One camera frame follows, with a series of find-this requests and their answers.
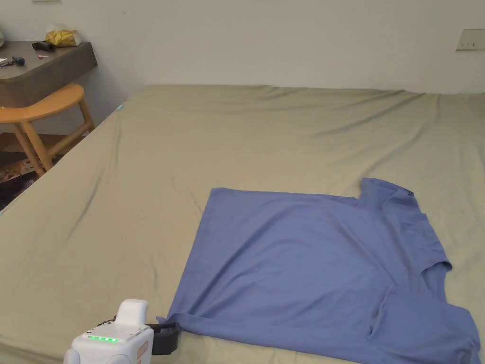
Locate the patterned floor rug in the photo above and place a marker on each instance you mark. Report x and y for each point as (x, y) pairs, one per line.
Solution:
(13, 182)

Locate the bed with beige sheet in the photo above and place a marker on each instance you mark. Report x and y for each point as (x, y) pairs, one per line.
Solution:
(159, 182)

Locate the dark brown wall desk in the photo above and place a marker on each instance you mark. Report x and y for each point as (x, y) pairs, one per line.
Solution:
(45, 70)

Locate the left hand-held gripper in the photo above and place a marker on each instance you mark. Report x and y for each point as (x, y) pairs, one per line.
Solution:
(113, 347)

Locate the blue short-sleeved shirt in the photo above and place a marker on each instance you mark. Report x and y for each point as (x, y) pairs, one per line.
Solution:
(295, 265)

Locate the white wall switch panel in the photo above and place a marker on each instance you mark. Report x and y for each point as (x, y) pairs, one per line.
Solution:
(471, 40)

